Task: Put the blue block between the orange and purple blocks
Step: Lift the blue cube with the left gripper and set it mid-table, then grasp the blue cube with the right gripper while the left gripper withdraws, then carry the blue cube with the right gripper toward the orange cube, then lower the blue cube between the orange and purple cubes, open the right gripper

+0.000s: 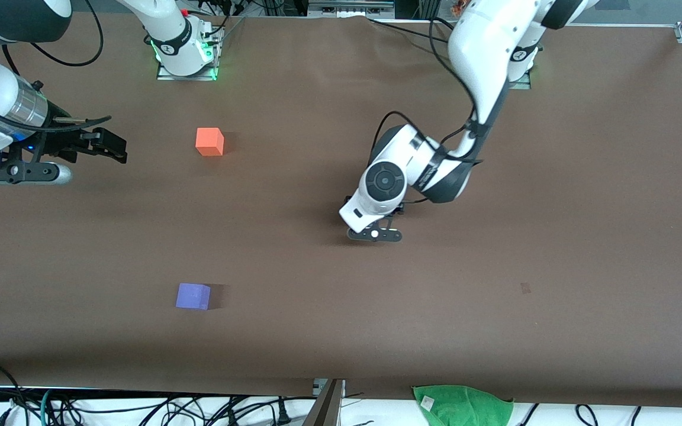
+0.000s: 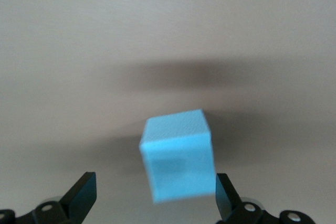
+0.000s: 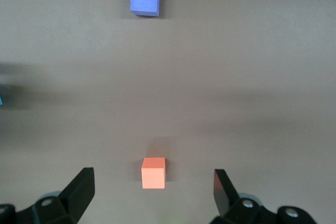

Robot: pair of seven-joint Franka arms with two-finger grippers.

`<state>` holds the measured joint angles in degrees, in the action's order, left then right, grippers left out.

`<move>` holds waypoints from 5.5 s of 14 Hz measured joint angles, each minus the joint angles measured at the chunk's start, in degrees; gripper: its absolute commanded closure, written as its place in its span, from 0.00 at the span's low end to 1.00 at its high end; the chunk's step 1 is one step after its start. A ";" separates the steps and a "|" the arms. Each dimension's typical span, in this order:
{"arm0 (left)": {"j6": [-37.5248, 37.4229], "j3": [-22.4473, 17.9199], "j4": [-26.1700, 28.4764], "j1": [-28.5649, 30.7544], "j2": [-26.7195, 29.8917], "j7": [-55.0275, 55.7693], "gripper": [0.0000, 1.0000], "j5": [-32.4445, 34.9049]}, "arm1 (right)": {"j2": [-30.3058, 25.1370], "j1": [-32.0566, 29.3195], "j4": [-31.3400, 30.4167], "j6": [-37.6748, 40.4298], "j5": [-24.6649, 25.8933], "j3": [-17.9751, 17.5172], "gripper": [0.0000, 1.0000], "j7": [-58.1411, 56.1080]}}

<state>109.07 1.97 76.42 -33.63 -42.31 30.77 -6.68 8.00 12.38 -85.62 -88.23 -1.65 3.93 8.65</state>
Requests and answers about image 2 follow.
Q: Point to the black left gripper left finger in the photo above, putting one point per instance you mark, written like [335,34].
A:
[78,197]

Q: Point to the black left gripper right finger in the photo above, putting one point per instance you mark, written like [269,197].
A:
[228,203]

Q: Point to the blue foam block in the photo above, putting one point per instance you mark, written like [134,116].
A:
[178,161]

